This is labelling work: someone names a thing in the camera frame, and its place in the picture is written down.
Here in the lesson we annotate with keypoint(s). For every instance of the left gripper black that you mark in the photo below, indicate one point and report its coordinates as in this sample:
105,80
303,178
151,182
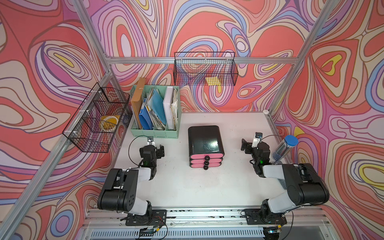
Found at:
158,154

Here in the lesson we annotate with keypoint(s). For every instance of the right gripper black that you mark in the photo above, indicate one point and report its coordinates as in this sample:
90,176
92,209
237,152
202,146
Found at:
248,146

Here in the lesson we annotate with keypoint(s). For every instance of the black drawer cabinet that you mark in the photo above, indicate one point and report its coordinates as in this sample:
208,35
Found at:
205,141

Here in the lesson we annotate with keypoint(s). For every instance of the pink top drawer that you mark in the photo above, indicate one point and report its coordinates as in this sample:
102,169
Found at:
206,156

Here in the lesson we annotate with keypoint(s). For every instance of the pink bottom drawer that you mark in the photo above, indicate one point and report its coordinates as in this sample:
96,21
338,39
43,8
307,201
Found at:
205,167

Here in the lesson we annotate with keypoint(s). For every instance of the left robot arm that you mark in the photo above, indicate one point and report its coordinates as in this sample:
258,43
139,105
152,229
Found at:
120,187

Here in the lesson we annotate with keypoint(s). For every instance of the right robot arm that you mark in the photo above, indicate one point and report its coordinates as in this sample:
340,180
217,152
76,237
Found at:
304,187

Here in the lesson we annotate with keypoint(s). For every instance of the green file organizer box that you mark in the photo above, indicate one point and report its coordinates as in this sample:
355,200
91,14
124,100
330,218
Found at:
167,133

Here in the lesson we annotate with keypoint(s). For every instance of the blue folder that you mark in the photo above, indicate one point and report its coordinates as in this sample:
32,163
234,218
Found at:
145,119

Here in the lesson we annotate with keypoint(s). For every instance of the blue capped clear tube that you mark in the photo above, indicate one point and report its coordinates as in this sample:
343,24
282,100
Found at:
284,147

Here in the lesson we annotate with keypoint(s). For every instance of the white binder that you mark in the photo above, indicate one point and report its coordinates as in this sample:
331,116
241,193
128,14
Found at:
167,103

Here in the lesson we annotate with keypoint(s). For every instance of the teal plastic folder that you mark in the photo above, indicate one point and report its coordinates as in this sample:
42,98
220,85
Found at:
156,103

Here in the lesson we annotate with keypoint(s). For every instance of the brown cardboard folder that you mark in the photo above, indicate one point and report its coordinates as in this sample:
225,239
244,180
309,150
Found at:
137,99

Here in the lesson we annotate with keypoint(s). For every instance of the yellow tape roll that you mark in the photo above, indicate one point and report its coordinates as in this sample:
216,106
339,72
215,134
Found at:
109,123

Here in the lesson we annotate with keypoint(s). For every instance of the yellow sticky note pad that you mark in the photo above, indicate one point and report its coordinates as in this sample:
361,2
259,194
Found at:
213,81

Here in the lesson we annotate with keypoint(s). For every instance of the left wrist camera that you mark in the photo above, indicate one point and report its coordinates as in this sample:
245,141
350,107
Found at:
150,141

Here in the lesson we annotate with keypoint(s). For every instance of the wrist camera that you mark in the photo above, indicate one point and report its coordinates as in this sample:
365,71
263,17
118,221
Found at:
257,139
150,141

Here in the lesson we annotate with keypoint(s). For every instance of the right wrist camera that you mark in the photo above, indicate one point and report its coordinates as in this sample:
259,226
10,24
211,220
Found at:
257,139

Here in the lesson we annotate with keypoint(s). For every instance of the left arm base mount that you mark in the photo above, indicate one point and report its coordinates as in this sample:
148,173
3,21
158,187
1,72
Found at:
156,218

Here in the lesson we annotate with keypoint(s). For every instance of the black wire basket left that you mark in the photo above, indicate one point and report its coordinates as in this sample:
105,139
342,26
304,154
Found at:
84,131

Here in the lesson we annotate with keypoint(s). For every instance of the black wire basket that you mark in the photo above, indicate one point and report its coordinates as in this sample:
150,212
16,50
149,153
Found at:
84,131
191,68

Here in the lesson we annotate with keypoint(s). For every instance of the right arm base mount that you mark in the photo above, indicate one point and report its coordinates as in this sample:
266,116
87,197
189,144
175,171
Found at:
263,217

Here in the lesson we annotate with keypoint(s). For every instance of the black wire basket back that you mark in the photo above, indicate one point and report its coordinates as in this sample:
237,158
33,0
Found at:
191,68

